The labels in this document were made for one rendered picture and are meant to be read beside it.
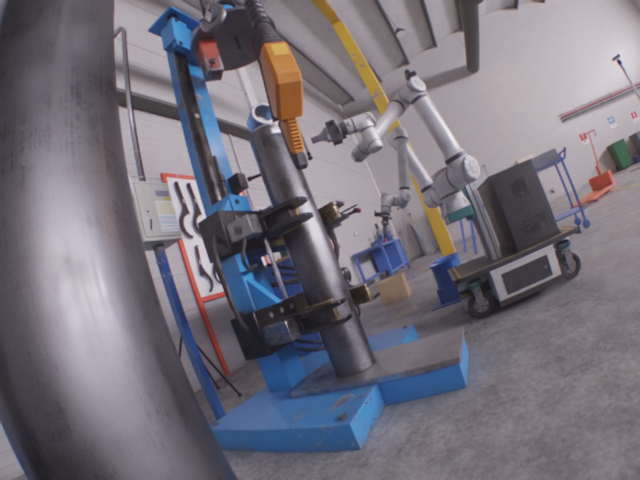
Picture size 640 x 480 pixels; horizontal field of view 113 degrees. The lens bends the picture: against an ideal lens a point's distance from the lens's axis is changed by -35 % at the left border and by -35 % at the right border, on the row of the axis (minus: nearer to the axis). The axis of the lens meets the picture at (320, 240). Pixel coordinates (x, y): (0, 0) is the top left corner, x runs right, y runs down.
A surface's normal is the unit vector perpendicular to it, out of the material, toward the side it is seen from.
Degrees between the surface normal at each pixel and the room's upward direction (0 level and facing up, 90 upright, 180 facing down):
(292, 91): 143
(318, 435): 90
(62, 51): 90
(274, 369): 90
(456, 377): 90
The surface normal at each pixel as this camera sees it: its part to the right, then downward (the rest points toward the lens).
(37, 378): 0.37, -0.25
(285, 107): 0.45, 0.61
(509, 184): -0.33, 0.01
